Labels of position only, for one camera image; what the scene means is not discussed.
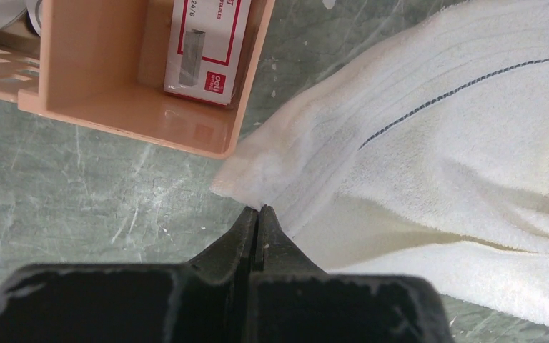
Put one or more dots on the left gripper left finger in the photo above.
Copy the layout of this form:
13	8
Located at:
219	262

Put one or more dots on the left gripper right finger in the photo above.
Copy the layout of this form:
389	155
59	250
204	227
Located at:
278	259

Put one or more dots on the cream white towel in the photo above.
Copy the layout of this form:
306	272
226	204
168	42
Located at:
426	155

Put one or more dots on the white red staples box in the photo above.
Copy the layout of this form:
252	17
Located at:
205	45

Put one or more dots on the orange plastic file organizer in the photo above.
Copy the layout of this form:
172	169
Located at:
101	64

